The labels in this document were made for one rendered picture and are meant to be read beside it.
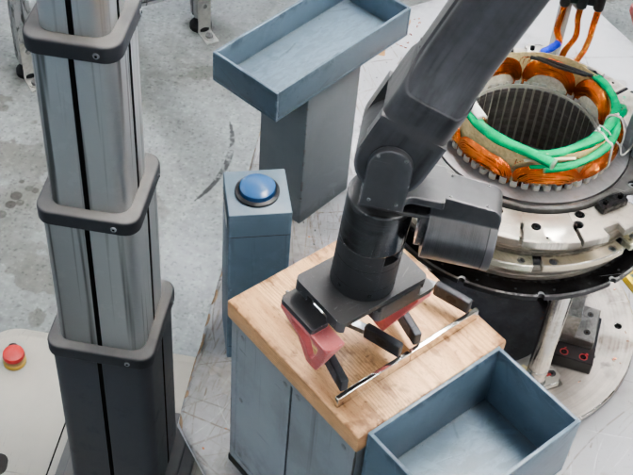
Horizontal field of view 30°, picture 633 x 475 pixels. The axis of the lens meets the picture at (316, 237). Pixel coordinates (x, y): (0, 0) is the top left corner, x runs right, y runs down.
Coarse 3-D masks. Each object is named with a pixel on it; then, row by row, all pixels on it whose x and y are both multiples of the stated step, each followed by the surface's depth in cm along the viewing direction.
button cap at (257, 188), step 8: (248, 176) 131; (256, 176) 131; (264, 176) 131; (240, 184) 130; (248, 184) 130; (256, 184) 130; (264, 184) 130; (272, 184) 130; (240, 192) 130; (248, 192) 129; (256, 192) 129; (264, 192) 129; (272, 192) 130; (248, 200) 129; (256, 200) 129; (264, 200) 129
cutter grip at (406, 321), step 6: (408, 312) 112; (402, 318) 112; (408, 318) 112; (402, 324) 113; (408, 324) 112; (414, 324) 111; (408, 330) 112; (414, 330) 111; (408, 336) 112; (414, 336) 111; (420, 336) 111; (414, 342) 111
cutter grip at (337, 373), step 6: (330, 360) 108; (336, 360) 108; (330, 366) 108; (336, 366) 108; (330, 372) 109; (336, 372) 107; (342, 372) 107; (336, 378) 107; (342, 378) 107; (348, 378) 107; (336, 384) 108; (342, 384) 107; (348, 384) 107; (342, 390) 108
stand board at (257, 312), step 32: (320, 256) 121; (256, 288) 117; (288, 288) 117; (256, 320) 114; (288, 320) 115; (416, 320) 116; (448, 320) 116; (480, 320) 116; (288, 352) 112; (352, 352) 112; (384, 352) 113; (448, 352) 113; (480, 352) 113; (320, 384) 110; (352, 384) 110; (384, 384) 110; (416, 384) 110; (352, 416) 108; (384, 416) 108; (352, 448) 108
